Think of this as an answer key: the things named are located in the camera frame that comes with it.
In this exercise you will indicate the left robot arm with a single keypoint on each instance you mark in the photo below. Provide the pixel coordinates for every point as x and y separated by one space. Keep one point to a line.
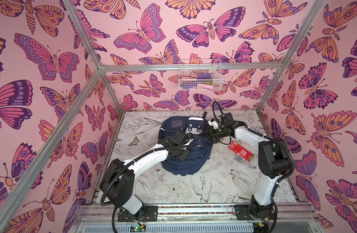
118 181

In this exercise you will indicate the clear plastic pencil case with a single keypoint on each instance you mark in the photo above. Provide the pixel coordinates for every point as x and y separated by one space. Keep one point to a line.
244 163

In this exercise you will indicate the navy blue backpack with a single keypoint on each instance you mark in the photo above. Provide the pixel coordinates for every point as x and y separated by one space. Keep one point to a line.
193 158

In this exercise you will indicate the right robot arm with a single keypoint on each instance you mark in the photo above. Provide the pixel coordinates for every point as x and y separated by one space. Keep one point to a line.
274 160

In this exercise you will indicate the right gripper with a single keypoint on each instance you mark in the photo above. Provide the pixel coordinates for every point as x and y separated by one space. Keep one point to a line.
211 135

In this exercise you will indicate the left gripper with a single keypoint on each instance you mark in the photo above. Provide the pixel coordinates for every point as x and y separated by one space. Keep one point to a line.
183 156

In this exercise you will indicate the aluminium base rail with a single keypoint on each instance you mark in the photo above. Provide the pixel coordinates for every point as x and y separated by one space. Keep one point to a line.
199 218

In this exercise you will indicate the white wire basket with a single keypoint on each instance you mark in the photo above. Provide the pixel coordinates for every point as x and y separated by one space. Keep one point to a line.
200 76

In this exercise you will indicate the red notebook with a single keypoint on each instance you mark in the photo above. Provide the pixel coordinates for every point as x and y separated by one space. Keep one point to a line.
240 151

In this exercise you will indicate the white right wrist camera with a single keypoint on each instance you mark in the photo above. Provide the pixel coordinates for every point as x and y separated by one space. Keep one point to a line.
216 124

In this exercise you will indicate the green circuit board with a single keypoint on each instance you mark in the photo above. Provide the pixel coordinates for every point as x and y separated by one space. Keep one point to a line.
136 228

